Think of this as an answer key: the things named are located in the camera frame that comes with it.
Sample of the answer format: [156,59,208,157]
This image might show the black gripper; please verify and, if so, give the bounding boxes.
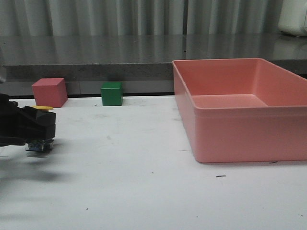
[0,93,56,147]

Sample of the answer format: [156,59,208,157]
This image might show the yellow push button switch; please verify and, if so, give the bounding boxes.
[25,105,54,152]

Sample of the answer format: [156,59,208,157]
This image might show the pink cube block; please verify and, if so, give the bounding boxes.
[32,78,68,108]

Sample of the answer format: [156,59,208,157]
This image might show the green cube block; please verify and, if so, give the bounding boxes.
[101,82,123,106]

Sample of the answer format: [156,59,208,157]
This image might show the grey counter shelf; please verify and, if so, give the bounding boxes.
[0,33,307,98]

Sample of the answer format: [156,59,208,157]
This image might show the pink plastic bin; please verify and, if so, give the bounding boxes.
[173,58,307,163]

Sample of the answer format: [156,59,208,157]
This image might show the white appliance in background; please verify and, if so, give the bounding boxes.
[278,0,307,36]

